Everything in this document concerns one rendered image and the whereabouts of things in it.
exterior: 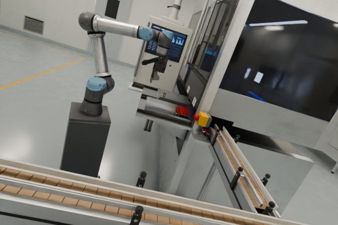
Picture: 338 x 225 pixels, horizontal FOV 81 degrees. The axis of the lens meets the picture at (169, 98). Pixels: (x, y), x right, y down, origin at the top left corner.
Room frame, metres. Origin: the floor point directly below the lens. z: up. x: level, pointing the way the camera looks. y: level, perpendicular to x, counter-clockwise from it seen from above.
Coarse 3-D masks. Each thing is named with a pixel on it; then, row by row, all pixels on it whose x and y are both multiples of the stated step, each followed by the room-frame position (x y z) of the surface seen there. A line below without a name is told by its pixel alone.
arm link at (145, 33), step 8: (80, 16) 1.22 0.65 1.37; (88, 16) 1.20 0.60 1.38; (96, 16) 1.21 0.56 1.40; (80, 24) 1.22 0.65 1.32; (88, 24) 1.19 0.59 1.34; (96, 24) 1.19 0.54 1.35; (104, 24) 1.19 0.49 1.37; (112, 24) 1.19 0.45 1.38; (120, 24) 1.20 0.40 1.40; (128, 24) 1.21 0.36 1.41; (112, 32) 1.21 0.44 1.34; (120, 32) 1.20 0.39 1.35; (128, 32) 1.19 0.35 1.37; (136, 32) 1.19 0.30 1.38; (144, 32) 1.17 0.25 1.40; (152, 32) 1.20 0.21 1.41; (144, 40) 1.19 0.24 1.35
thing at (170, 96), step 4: (160, 92) 1.88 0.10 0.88; (164, 92) 1.90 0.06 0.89; (168, 92) 1.91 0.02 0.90; (172, 92) 1.91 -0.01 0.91; (168, 96) 1.83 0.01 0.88; (172, 96) 1.87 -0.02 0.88; (176, 96) 1.92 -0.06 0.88; (180, 96) 1.92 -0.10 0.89; (184, 96) 1.93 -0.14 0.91; (168, 100) 1.65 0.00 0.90; (172, 100) 1.65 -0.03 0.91; (176, 100) 1.79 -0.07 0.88; (180, 100) 1.83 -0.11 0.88; (184, 100) 1.87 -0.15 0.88; (184, 104) 1.67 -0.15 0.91; (188, 104) 1.79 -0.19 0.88; (188, 108) 1.68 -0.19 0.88; (192, 108) 1.68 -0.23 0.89
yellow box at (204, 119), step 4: (200, 112) 1.23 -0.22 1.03; (204, 112) 1.25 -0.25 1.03; (200, 116) 1.19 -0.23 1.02; (204, 116) 1.19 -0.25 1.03; (208, 116) 1.21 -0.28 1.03; (200, 120) 1.18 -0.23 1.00; (204, 120) 1.19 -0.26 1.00; (208, 120) 1.19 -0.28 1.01; (200, 124) 1.18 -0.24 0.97; (204, 124) 1.19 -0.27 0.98; (208, 124) 1.19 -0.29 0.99
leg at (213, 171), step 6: (210, 168) 1.10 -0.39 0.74; (216, 168) 1.08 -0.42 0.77; (210, 174) 1.08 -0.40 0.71; (216, 174) 1.09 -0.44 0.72; (210, 180) 1.08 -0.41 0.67; (204, 186) 1.09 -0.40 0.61; (210, 186) 1.09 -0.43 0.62; (204, 192) 1.08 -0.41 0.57; (198, 198) 1.09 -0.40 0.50; (204, 198) 1.08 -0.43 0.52
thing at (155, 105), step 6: (150, 102) 1.51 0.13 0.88; (156, 102) 1.55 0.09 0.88; (162, 102) 1.56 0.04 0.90; (168, 102) 1.57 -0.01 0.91; (144, 108) 1.29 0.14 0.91; (150, 108) 1.39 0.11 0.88; (156, 108) 1.43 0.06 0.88; (162, 108) 1.47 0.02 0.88; (168, 108) 1.51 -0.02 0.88; (174, 108) 1.56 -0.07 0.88; (162, 114) 1.31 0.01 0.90; (168, 114) 1.31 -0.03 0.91; (186, 120) 1.33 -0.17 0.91
